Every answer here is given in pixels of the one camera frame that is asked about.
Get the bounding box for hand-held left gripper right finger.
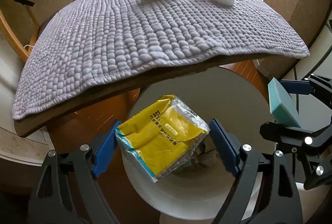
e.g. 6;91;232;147
209;118;304;224

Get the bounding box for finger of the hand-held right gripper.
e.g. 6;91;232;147
280;74;332;111
259;121;332;190

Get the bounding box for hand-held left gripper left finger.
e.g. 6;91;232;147
27;119;122;224

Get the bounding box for teal box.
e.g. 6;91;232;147
268;77;301;128

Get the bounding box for yellow plastic packet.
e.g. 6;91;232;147
115;95;210;183

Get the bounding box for white round bin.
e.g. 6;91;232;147
121;65;277;215

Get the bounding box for lavender knitted mat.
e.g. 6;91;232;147
12;0;311;121

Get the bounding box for wooden bed frame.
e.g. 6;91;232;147
0;0;41;62

